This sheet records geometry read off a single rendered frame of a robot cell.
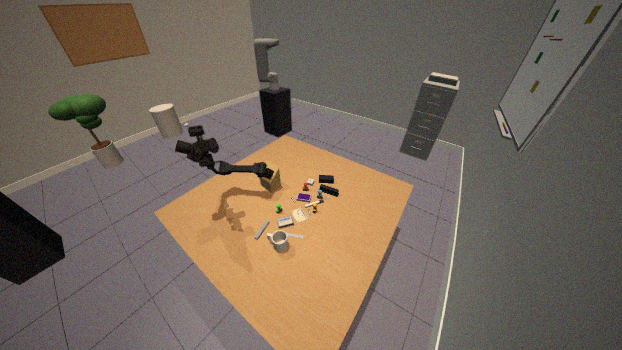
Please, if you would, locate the cream paper card taped to bench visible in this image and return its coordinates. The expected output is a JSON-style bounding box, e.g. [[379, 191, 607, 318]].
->
[[290, 207, 309, 224]]

